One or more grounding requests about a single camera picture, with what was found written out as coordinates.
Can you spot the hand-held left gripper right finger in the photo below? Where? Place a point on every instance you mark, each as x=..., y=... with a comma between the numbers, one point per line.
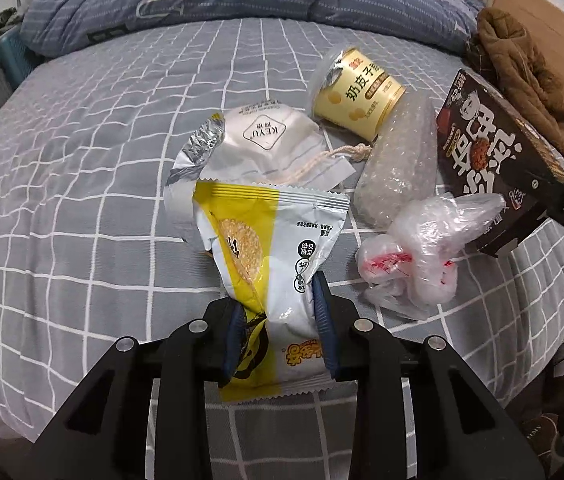
x=322, y=320

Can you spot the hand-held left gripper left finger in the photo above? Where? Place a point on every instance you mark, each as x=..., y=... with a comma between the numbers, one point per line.
x=236, y=340

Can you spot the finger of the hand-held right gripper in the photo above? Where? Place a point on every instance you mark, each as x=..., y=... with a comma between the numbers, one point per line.
x=544, y=192

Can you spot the dark brown carton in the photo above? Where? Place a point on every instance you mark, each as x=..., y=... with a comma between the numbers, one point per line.
x=481, y=150

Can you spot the yellow snack wrapper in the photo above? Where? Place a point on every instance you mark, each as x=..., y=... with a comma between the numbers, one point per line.
x=242, y=240

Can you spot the bubble wrap roll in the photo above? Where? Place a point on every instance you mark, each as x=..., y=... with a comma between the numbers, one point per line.
x=396, y=170

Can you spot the yellow yogurt cup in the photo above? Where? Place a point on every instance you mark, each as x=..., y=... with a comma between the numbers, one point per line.
x=356, y=100

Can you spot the brown jacket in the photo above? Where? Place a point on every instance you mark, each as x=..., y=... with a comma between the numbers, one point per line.
x=521, y=70

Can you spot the crumpled clear plastic bag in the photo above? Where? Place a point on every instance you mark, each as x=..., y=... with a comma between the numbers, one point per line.
x=421, y=240

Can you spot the wooden headboard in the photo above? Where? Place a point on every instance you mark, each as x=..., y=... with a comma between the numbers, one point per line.
x=561, y=25

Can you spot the silver white foil bag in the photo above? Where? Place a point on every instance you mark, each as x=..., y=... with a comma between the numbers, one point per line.
x=272, y=145

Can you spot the silver foil wrapper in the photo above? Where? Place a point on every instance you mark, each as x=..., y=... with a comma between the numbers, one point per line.
x=197, y=145

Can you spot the teal suitcase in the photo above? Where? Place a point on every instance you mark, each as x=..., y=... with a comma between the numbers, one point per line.
x=14, y=57

